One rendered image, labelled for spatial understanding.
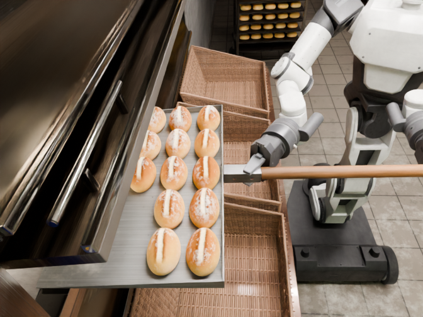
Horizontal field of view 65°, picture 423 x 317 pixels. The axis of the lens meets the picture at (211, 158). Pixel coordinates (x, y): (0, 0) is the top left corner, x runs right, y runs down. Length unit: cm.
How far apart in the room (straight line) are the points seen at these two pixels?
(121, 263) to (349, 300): 152
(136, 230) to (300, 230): 137
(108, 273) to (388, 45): 100
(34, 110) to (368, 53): 98
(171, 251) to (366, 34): 88
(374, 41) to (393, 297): 140
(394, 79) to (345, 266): 102
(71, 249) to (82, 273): 24
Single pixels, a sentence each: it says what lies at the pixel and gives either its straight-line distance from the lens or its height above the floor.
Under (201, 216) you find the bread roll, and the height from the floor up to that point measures 123.
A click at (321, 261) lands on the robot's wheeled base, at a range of 189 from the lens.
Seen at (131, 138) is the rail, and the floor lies 143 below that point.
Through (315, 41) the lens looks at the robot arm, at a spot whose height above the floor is 129.
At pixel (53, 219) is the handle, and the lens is 46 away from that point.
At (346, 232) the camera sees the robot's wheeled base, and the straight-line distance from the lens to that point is 206.
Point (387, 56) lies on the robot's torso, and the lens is 122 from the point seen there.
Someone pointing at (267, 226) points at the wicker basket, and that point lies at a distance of 141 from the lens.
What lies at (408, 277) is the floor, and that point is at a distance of 224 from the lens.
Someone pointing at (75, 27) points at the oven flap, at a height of 154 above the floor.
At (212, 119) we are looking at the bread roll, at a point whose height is 124.
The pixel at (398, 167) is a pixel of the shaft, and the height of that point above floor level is 122.
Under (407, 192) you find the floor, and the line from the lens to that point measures 264.
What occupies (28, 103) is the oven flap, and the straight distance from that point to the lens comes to 58.
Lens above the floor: 180
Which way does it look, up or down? 44 degrees down
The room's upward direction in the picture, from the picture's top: 4 degrees counter-clockwise
